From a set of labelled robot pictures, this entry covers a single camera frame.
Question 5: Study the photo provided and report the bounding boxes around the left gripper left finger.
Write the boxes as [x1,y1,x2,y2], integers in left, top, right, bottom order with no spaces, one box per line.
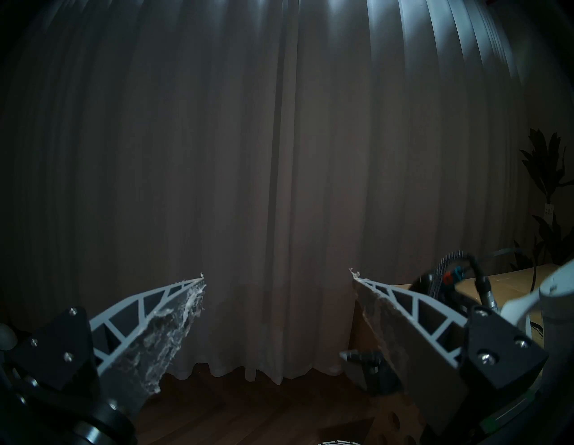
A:
[9,273,207,417]

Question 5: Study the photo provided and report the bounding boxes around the light wooden table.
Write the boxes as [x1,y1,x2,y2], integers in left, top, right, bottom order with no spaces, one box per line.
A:
[348,262,574,445]

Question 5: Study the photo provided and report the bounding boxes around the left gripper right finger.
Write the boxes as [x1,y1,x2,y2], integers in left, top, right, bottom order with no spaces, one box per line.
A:
[350,268,549,436]

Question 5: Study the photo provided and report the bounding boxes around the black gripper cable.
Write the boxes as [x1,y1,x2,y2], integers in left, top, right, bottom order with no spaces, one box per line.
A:
[432,250,495,306]

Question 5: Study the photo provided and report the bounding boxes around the potted plant with paper tag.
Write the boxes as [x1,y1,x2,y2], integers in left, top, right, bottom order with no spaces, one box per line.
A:
[511,128,574,270]

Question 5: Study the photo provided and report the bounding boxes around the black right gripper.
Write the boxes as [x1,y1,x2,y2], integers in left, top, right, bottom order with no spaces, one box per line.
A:
[410,268,499,315]

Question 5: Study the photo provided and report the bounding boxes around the long grey curtain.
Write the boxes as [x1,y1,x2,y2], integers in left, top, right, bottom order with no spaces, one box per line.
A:
[0,0,548,386]

